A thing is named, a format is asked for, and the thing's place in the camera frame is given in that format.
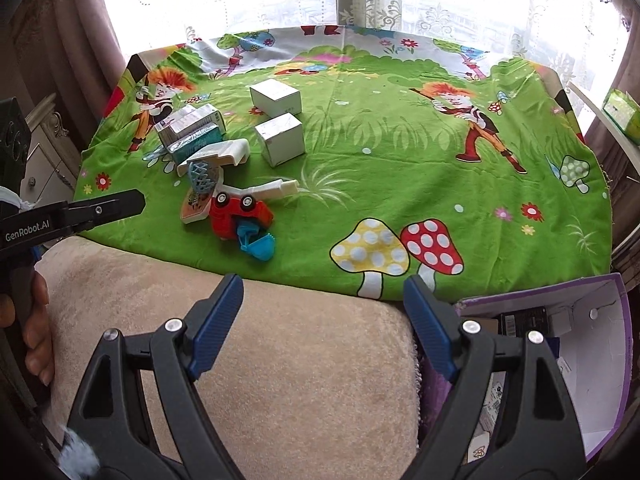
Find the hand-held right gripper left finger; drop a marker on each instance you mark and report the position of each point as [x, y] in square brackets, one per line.
[217, 325]

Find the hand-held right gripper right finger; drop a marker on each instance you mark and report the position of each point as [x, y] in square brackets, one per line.
[430, 330]

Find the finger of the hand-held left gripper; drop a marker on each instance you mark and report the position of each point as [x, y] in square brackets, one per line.
[105, 210]

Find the black cardboard box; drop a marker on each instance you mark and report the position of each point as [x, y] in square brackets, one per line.
[525, 320]

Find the purple storage box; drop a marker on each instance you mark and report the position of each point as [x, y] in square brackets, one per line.
[595, 395]

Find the white cardboard box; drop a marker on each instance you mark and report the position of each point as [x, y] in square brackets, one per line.
[275, 96]
[280, 140]

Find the person's left hand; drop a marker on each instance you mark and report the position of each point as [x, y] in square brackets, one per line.
[37, 335]

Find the white ornate cabinet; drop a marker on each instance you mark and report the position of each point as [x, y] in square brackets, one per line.
[50, 160]

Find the blue toy excavator bucket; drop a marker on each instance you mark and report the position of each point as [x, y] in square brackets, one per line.
[257, 247]

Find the beige plush seat cushion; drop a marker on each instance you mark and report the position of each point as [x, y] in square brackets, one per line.
[300, 385]

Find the blue lattice toy piece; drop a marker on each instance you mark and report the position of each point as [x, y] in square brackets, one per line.
[202, 175]

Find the red toy truck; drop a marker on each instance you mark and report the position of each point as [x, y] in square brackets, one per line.
[225, 217]

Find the teal medicine box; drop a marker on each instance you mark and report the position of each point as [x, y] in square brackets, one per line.
[197, 144]

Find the white plastic toy ramp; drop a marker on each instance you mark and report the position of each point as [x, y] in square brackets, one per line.
[225, 152]

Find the green cartoon printed blanket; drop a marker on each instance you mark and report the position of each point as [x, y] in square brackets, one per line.
[400, 160]

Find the brown curtain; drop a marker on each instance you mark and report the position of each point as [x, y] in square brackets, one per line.
[60, 35]
[625, 60]

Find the white window ledge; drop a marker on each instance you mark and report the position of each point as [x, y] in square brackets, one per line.
[590, 110]

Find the green tissue box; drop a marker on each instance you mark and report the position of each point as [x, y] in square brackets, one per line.
[625, 112]

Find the white lace curtain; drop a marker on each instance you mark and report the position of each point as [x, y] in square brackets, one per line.
[450, 5]

